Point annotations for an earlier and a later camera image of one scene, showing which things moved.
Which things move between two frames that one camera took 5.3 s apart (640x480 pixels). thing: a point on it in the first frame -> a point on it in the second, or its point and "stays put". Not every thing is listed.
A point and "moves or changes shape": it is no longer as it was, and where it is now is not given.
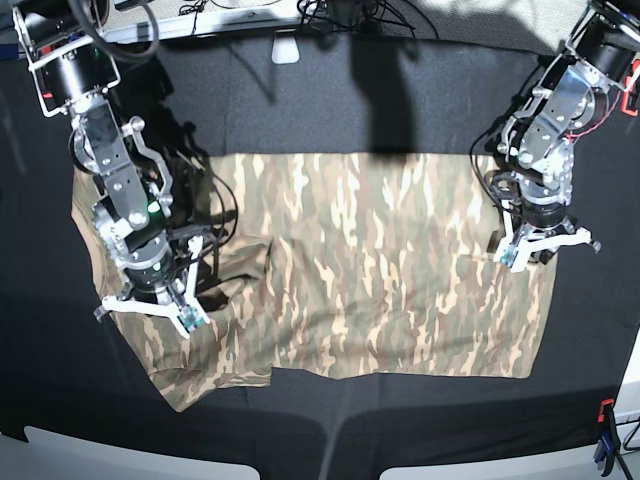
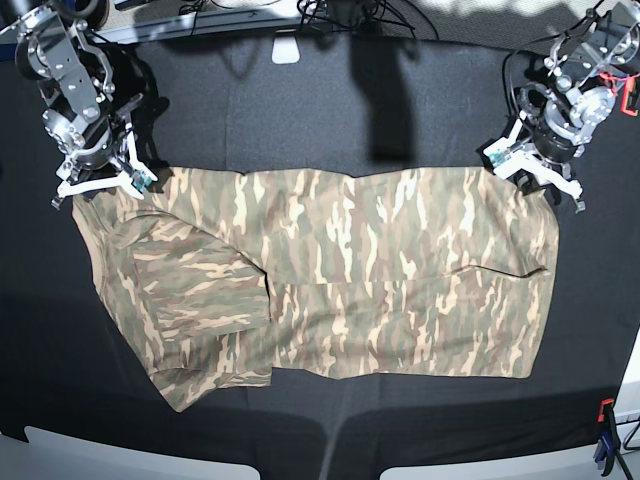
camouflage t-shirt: x=351 y=265 moves or changes shape
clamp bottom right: x=609 y=444 stays put
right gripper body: x=544 y=202 -> x=552 y=145
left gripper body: x=148 y=268 -> x=94 y=155
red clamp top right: x=627 y=84 stays put
